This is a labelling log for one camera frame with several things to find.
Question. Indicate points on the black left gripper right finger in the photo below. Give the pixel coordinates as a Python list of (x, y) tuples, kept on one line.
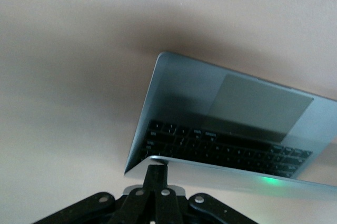
[(171, 208)]

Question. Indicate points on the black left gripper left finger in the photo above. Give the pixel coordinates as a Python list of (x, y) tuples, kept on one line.
[(126, 208)]

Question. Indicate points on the grey laptop with black keyboard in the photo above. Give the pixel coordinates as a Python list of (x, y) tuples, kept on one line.
[(184, 95)]

